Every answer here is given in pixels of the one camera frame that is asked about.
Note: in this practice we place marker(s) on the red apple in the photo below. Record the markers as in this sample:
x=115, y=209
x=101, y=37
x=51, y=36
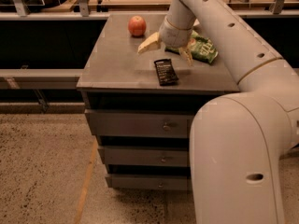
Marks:
x=137, y=26

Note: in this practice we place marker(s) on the top grey drawer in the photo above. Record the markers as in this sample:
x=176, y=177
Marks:
x=130, y=124

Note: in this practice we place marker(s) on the grey drawer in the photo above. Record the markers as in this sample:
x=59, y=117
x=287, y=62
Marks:
x=130, y=124
x=164, y=182
x=144, y=156

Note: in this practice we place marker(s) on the metal shelf rail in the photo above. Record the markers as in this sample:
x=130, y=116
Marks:
x=39, y=79

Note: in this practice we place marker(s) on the green chip bag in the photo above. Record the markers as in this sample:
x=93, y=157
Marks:
x=202, y=49

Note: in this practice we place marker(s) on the bottom grey drawer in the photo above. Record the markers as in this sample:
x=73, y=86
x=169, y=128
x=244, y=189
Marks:
x=164, y=182

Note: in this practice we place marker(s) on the middle grey drawer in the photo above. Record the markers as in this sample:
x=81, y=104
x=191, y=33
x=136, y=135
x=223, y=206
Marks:
x=144, y=156

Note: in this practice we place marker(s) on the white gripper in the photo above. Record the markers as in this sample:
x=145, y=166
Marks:
x=173, y=35

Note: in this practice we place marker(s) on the grey drawer cabinet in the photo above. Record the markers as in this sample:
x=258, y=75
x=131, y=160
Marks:
x=117, y=78

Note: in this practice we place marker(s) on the black rxbar chocolate wrapper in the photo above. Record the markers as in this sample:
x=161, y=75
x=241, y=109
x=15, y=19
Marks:
x=165, y=72

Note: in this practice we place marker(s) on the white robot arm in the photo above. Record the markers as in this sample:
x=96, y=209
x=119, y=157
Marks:
x=236, y=140

